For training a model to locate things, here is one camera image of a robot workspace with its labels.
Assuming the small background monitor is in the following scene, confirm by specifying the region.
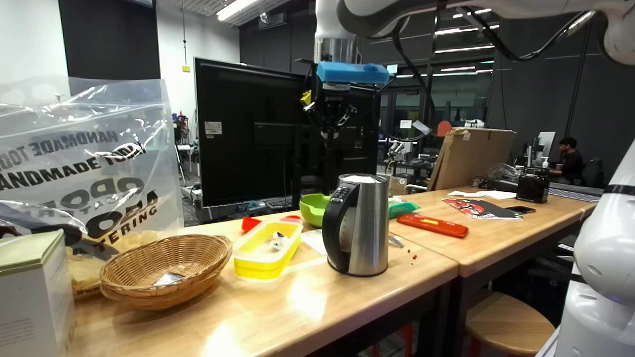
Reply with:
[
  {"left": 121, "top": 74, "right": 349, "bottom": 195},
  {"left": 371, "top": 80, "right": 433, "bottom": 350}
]
[{"left": 534, "top": 128, "right": 558, "bottom": 167}]

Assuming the yellow plastic container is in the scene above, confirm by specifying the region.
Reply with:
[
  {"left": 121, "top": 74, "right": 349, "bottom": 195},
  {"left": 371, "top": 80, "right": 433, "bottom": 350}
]
[{"left": 232, "top": 219, "right": 304, "bottom": 282}]

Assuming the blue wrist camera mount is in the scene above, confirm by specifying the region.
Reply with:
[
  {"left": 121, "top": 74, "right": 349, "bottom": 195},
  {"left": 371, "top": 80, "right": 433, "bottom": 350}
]
[{"left": 314, "top": 60, "right": 393, "bottom": 90}]

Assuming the black boxy device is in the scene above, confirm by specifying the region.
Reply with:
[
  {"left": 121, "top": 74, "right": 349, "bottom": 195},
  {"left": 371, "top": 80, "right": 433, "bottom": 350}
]
[{"left": 514, "top": 169, "right": 554, "bottom": 207}]

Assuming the brown cardboard box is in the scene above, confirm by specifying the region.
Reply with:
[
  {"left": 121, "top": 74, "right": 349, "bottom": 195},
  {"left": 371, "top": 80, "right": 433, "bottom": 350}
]
[{"left": 427, "top": 126, "right": 518, "bottom": 193}]

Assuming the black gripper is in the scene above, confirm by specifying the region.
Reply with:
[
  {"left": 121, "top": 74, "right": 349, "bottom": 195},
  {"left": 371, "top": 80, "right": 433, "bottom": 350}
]
[{"left": 318, "top": 84, "right": 375, "bottom": 153}]

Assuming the silver wrapper in basket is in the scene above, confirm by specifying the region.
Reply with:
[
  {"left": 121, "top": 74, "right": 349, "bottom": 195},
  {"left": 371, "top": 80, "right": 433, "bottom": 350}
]
[{"left": 151, "top": 270, "right": 187, "bottom": 290}]

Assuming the black pole with yellow tag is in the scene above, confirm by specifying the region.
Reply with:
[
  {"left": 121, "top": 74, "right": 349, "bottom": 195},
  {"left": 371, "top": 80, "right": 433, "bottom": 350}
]
[{"left": 294, "top": 56, "right": 333, "bottom": 195}]

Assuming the red and black magazine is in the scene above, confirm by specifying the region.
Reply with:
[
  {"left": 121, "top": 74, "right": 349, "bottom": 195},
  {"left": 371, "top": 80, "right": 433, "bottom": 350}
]
[{"left": 443, "top": 195, "right": 526, "bottom": 223}]

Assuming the tan wicker plate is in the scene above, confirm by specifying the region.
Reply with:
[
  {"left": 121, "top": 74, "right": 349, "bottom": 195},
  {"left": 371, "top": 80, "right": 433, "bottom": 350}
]
[{"left": 64, "top": 229, "right": 165, "bottom": 304}]

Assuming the white box with green lid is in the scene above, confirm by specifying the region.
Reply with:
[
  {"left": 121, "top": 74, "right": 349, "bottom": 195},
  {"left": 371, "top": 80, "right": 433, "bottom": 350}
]
[{"left": 0, "top": 229, "right": 77, "bottom": 357}]

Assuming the green plastic bowl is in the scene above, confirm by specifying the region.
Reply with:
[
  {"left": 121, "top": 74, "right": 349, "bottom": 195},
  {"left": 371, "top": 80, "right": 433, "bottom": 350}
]
[{"left": 298, "top": 191, "right": 333, "bottom": 231}]

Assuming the brown wicker basket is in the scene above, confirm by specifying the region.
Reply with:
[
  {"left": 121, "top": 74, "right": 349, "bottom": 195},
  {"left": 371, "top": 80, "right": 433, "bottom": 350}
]
[{"left": 97, "top": 233, "right": 234, "bottom": 314}]

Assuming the stainless steel electric kettle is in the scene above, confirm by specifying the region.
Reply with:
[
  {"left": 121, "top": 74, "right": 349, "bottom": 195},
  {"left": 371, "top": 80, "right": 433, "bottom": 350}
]
[{"left": 320, "top": 173, "right": 391, "bottom": 280}]

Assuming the clear printed plastic bag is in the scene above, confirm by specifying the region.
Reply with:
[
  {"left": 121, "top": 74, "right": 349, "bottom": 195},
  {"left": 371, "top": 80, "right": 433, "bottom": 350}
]
[{"left": 0, "top": 76, "right": 187, "bottom": 249}]

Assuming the seated person in black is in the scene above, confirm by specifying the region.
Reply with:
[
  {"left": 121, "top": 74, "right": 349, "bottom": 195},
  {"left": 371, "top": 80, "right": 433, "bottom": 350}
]
[{"left": 548, "top": 135, "right": 587, "bottom": 187}]

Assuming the white paper sheet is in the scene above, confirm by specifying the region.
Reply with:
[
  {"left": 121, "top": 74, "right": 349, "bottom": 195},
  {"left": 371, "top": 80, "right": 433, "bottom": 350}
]
[{"left": 449, "top": 189, "right": 518, "bottom": 203}]

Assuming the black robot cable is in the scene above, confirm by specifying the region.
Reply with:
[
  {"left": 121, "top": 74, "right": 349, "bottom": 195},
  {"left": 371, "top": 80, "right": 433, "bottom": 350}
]
[{"left": 391, "top": 7, "right": 599, "bottom": 86}]

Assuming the ceiling light strip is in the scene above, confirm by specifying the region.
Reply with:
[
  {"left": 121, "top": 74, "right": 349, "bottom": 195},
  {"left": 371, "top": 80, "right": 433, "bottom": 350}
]
[{"left": 214, "top": 0, "right": 262, "bottom": 24}]

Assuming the large black monitor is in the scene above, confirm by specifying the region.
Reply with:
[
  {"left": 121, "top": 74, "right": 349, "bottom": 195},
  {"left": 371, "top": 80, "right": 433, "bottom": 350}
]
[{"left": 193, "top": 56, "right": 383, "bottom": 211}]

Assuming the small red plastic piece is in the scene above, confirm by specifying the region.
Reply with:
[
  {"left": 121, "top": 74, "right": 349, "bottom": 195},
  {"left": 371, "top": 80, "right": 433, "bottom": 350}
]
[{"left": 240, "top": 215, "right": 264, "bottom": 237}]

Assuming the small white item in container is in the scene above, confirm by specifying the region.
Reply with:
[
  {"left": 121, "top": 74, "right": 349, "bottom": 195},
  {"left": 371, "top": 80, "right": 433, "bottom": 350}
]
[{"left": 266, "top": 231, "right": 288, "bottom": 254}]

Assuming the round wooden stool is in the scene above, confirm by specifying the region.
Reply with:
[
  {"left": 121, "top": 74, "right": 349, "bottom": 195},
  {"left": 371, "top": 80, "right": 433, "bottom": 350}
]
[{"left": 462, "top": 290, "right": 558, "bottom": 357}]

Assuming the green flat lid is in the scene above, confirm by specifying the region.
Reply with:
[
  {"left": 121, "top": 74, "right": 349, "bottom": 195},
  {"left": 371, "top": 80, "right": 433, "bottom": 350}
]
[{"left": 387, "top": 199, "right": 421, "bottom": 221}]

